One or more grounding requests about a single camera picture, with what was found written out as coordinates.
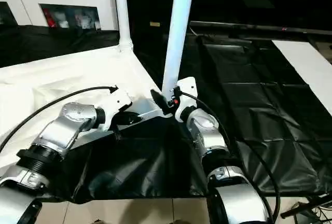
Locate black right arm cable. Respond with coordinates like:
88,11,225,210
178,92,282,222

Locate small bottles behind glass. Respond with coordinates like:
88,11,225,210
40,5,102,30

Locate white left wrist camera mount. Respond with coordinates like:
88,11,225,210
101,86,133,131

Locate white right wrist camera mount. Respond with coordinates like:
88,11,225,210
173,77,198,123

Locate black plastic mat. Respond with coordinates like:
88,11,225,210
0,24,332,204

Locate white plastic table top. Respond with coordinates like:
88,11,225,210
0,45,175,166

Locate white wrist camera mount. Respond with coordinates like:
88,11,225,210
101,86,133,131
173,77,198,123

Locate white plastic table leg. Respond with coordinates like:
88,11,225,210
113,0,135,53
160,0,197,103

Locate dark metal rail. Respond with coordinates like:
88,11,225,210
189,21,332,38

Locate black floor cables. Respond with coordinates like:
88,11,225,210
280,192,332,224

